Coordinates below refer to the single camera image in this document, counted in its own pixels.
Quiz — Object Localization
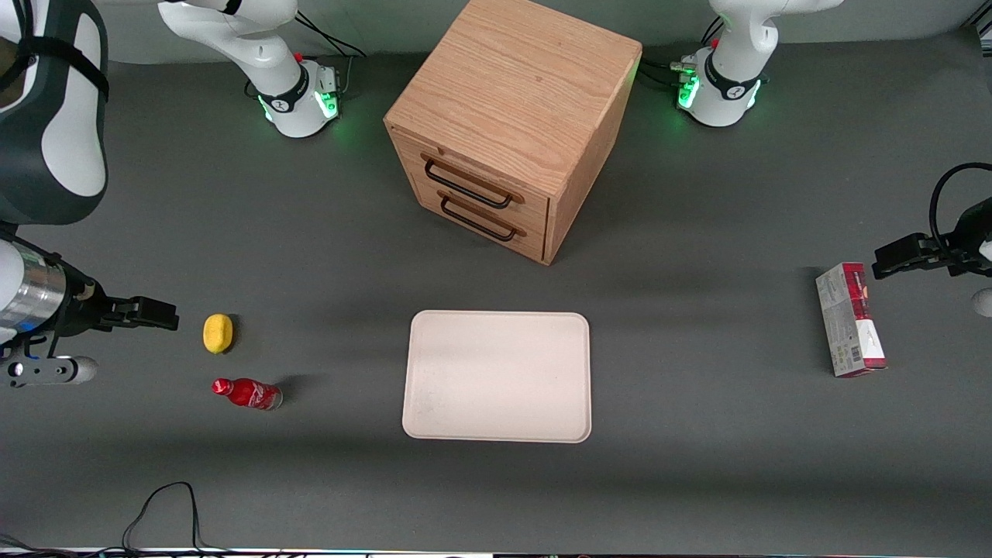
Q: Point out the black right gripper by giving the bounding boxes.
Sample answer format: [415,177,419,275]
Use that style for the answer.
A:
[56,277,181,336]

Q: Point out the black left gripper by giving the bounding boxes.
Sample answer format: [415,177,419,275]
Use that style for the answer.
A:
[872,198,992,281]

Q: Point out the red coke bottle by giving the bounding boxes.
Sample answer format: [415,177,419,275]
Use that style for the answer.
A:
[212,377,284,412]

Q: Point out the beige plastic tray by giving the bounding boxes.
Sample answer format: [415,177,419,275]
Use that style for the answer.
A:
[401,310,593,444]

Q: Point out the yellow lemon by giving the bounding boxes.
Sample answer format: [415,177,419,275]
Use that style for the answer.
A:
[203,313,234,356]

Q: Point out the grey and red carton box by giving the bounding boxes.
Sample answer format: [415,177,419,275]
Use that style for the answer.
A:
[815,262,889,379]

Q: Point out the wooden drawer cabinet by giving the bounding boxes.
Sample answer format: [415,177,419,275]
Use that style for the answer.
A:
[383,0,643,267]

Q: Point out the black left gripper cable loop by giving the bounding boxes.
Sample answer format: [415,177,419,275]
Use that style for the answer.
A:
[928,162,992,250]

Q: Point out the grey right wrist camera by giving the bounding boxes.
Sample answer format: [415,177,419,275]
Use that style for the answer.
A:
[0,353,99,389]

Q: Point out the black cable on table edge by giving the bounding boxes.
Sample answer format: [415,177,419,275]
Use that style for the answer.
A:
[0,481,233,558]

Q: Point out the black cable along right arm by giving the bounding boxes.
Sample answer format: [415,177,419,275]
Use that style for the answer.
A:
[0,0,111,103]

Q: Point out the black left arm base cables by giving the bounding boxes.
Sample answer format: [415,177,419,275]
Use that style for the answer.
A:
[639,14,728,92]

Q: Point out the black arm base cables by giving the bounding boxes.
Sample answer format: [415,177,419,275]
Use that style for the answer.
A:
[293,9,367,102]
[639,14,728,92]

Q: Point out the black right arm base cables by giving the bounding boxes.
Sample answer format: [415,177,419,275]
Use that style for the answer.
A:
[293,9,367,102]

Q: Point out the black metal drawer handle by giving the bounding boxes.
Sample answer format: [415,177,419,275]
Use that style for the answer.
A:
[421,153,526,210]
[439,191,529,243]

